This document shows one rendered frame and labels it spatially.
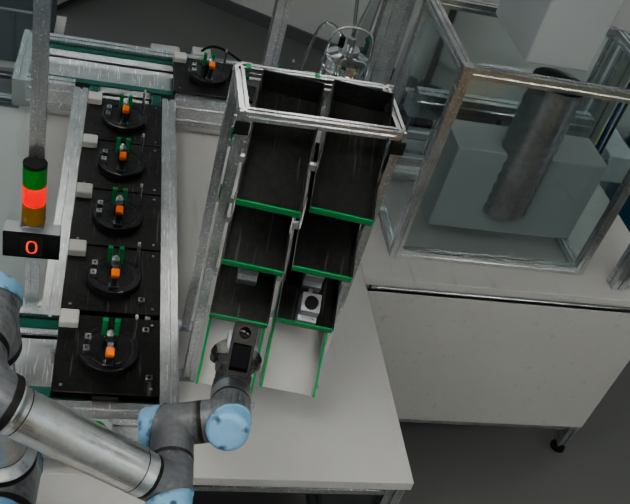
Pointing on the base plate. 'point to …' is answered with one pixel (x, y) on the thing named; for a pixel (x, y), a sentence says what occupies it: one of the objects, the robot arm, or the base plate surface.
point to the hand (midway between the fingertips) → (237, 342)
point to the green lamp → (34, 180)
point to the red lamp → (34, 197)
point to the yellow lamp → (33, 216)
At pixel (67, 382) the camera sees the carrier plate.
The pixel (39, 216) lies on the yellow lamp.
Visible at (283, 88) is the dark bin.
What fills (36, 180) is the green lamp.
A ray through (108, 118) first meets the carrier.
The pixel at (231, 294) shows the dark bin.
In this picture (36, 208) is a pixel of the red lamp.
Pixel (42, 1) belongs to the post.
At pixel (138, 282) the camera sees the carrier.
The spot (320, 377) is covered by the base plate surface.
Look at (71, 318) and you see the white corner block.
